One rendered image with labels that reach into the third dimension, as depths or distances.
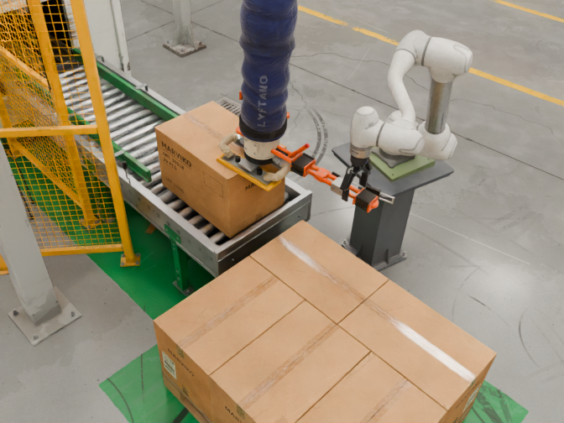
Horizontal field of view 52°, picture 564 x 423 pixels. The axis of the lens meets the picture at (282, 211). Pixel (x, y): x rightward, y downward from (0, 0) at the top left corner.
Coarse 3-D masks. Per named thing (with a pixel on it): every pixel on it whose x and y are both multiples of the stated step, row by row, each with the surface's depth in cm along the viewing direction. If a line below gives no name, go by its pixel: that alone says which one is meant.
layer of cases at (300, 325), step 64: (256, 256) 298; (320, 256) 299; (192, 320) 267; (256, 320) 268; (320, 320) 269; (384, 320) 270; (448, 320) 272; (192, 384) 268; (256, 384) 243; (320, 384) 244; (384, 384) 245; (448, 384) 246
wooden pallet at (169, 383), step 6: (162, 372) 294; (168, 378) 291; (168, 384) 297; (174, 384) 289; (174, 390) 294; (180, 390) 285; (180, 396) 291; (186, 396) 283; (180, 402) 295; (186, 402) 293; (192, 402) 280; (186, 408) 292; (192, 408) 291; (198, 408) 278; (468, 408) 283; (192, 414) 290; (198, 414) 289; (204, 414) 276; (462, 414) 280; (198, 420) 288; (204, 420) 286; (210, 420) 274; (462, 420) 292
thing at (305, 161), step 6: (300, 156) 272; (306, 156) 272; (294, 162) 267; (300, 162) 269; (306, 162) 269; (312, 162) 268; (294, 168) 270; (300, 168) 266; (306, 168) 266; (300, 174) 268; (306, 174) 269
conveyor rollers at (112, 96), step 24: (72, 72) 431; (72, 96) 409; (120, 96) 407; (120, 120) 384; (144, 120) 386; (96, 144) 366; (120, 144) 368; (144, 144) 371; (168, 192) 332; (216, 240) 306
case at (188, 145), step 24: (192, 120) 316; (216, 120) 316; (168, 144) 308; (192, 144) 299; (216, 144) 300; (168, 168) 321; (192, 168) 300; (216, 168) 285; (264, 168) 296; (192, 192) 313; (216, 192) 294; (240, 192) 292; (264, 192) 307; (216, 216) 306; (240, 216) 302; (264, 216) 319
